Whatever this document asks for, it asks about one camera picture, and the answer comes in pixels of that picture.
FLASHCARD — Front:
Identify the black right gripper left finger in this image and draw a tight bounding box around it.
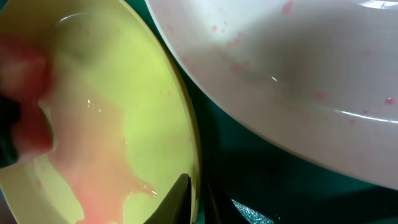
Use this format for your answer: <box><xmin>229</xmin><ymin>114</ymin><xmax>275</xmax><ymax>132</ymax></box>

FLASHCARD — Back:
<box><xmin>144</xmin><ymin>174</ymin><xmax>192</xmax><ymax>224</ymax></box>

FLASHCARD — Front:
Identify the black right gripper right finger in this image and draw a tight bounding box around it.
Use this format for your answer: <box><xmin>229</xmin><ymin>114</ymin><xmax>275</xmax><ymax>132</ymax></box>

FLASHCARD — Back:
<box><xmin>204</xmin><ymin>179</ymin><xmax>249</xmax><ymax>224</ymax></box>

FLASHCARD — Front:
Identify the white plate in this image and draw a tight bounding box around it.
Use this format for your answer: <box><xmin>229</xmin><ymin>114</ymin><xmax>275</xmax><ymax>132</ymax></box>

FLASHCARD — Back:
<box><xmin>146</xmin><ymin>0</ymin><xmax>397</xmax><ymax>189</ymax></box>

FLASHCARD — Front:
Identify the teal plastic tray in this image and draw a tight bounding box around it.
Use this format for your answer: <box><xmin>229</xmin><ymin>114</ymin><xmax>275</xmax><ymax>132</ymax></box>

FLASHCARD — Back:
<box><xmin>130</xmin><ymin>1</ymin><xmax>397</xmax><ymax>223</ymax></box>

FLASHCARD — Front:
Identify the yellow-green plate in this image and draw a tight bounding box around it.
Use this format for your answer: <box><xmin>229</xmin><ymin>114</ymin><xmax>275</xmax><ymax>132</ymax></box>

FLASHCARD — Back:
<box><xmin>1</xmin><ymin>0</ymin><xmax>200</xmax><ymax>224</ymax></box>

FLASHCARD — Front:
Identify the dark green sponge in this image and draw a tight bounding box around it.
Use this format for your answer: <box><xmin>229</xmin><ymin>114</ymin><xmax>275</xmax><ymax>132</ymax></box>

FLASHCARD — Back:
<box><xmin>1</xmin><ymin>33</ymin><xmax>53</xmax><ymax>169</ymax></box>

